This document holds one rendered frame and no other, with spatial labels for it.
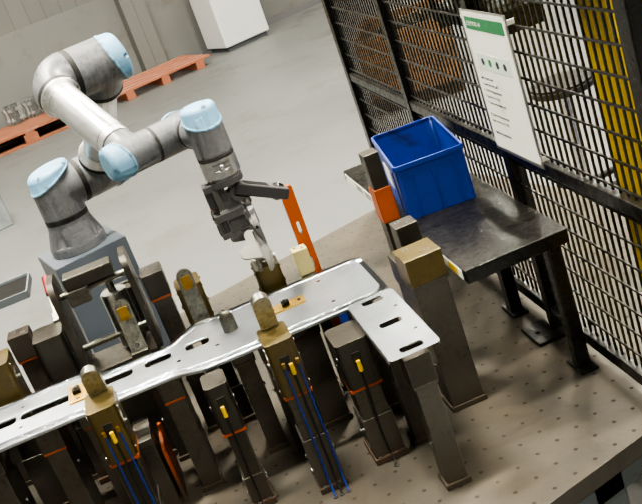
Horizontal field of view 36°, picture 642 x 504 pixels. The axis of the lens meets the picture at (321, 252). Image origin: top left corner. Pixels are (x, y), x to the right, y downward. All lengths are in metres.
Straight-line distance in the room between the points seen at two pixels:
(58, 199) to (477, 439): 1.25
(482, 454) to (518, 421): 0.11
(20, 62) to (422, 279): 10.76
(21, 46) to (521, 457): 11.00
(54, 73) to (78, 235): 0.53
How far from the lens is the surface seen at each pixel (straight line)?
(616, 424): 1.97
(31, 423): 2.10
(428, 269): 1.98
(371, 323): 1.90
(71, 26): 12.66
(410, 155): 2.51
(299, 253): 2.19
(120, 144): 2.00
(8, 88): 12.48
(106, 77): 2.34
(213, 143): 1.95
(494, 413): 2.09
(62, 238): 2.67
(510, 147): 2.09
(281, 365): 1.87
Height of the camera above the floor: 1.82
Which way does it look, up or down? 21 degrees down
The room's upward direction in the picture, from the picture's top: 20 degrees counter-clockwise
